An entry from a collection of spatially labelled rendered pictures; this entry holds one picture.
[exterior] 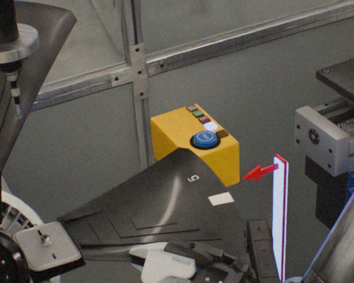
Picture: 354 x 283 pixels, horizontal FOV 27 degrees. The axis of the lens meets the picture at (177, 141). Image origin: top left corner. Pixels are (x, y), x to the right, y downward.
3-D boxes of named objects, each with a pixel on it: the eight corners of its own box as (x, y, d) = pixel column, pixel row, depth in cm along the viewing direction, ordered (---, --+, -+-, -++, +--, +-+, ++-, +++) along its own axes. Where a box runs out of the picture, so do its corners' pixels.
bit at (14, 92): (13, 118, 81) (4, 77, 78) (19, 113, 82) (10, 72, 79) (21, 120, 81) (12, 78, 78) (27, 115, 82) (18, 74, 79)
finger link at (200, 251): (162, 241, 86) (232, 264, 83) (168, 232, 87) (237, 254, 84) (164, 267, 89) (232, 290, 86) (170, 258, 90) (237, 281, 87)
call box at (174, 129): (153, 162, 143) (149, 115, 137) (198, 146, 147) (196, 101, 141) (192, 207, 131) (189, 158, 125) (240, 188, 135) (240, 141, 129)
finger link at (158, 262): (108, 264, 85) (181, 288, 82) (132, 228, 89) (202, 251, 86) (112, 281, 87) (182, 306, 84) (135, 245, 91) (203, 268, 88)
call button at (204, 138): (190, 141, 131) (189, 133, 130) (209, 135, 132) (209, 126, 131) (200, 152, 128) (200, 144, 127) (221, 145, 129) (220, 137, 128)
